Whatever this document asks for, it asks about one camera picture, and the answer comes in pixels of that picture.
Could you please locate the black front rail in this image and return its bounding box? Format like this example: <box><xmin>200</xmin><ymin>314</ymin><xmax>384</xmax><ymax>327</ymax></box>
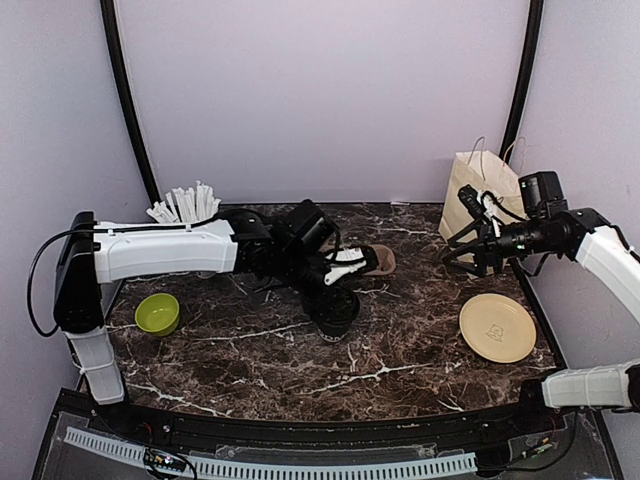
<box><xmin>109</xmin><ymin>404</ymin><xmax>526</xmax><ymax>451</ymax></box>

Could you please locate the right black frame post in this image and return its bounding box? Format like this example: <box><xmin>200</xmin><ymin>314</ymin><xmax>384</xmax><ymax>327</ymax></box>
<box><xmin>499</xmin><ymin>0</ymin><xmax>544</xmax><ymax>163</ymax></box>

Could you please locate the black paper coffee cup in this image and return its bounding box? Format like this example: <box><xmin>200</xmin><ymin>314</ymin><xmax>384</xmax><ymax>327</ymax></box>
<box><xmin>317</xmin><ymin>321</ymin><xmax>353</xmax><ymax>343</ymax></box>

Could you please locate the beige plate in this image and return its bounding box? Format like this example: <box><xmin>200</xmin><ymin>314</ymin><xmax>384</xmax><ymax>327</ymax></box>
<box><xmin>459</xmin><ymin>293</ymin><xmax>537</xmax><ymax>364</ymax></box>

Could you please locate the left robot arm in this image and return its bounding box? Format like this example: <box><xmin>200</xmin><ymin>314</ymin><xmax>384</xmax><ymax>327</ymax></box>
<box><xmin>50</xmin><ymin>200</ymin><xmax>349</xmax><ymax>436</ymax></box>

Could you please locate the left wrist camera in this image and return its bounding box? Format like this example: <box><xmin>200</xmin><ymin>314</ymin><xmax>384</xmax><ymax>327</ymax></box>
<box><xmin>321</xmin><ymin>246</ymin><xmax>380</xmax><ymax>286</ymax></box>

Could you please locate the white cup of straws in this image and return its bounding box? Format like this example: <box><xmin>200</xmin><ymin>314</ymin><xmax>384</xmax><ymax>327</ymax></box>
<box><xmin>146</xmin><ymin>181</ymin><xmax>221</xmax><ymax>224</ymax></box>

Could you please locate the brown cardboard cup carrier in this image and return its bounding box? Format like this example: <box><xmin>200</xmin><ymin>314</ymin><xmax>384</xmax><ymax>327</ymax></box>
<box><xmin>364</xmin><ymin>244</ymin><xmax>397</xmax><ymax>277</ymax></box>

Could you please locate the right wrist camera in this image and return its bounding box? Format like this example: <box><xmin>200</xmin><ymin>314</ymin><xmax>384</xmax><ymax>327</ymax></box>
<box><xmin>457</xmin><ymin>184</ymin><xmax>500</xmax><ymax>236</ymax></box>

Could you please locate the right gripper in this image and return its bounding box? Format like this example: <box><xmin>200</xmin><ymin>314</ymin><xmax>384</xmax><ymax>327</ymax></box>
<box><xmin>444</xmin><ymin>217</ymin><xmax>557</xmax><ymax>277</ymax></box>

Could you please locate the black frame post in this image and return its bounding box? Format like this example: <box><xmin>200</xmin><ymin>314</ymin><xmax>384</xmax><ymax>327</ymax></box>
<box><xmin>499</xmin><ymin>0</ymin><xmax>544</xmax><ymax>163</ymax></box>
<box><xmin>99</xmin><ymin>0</ymin><xmax>159</xmax><ymax>201</ymax></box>

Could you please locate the green bowl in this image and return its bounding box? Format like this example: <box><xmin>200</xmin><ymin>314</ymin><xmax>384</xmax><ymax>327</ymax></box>
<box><xmin>135</xmin><ymin>293</ymin><xmax>180</xmax><ymax>337</ymax></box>

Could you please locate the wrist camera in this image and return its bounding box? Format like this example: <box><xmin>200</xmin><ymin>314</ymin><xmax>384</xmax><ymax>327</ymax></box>
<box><xmin>457</xmin><ymin>184</ymin><xmax>500</xmax><ymax>236</ymax></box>
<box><xmin>321</xmin><ymin>246</ymin><xmax>380</xmax><ymax>286</ymax></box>

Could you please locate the black coffee cup lid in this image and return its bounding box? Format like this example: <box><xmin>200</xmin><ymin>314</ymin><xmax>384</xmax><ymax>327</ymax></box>
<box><xmin>308</xmin><ymin>286</ymin><xmax>360</xmax><ymax>329</ymax></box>

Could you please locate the beige paper bag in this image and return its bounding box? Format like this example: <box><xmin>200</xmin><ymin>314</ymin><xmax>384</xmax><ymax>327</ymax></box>
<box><xmin>438</xmin><ymin>137</ymin><xmax>526</xmax><ymax>242</ymax></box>

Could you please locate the white cable duct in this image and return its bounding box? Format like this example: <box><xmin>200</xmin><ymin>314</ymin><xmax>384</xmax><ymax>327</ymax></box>
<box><xmin>62</xmin><ymin>427</ymin><xmax>477</xmax><ymax>479</ymax></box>

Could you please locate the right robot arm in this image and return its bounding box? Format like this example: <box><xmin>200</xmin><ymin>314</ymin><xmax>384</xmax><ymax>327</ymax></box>
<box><xmin>443</xmin><ymin>171</ymin><xmax>639</xmax><ymax>434</ymax></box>

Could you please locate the left black frame post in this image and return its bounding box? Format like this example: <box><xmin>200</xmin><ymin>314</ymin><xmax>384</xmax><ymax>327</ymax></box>
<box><xmin>99</xmin><ymin>0</ymin><xmax>159</xmax><ymax>201</ymax></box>

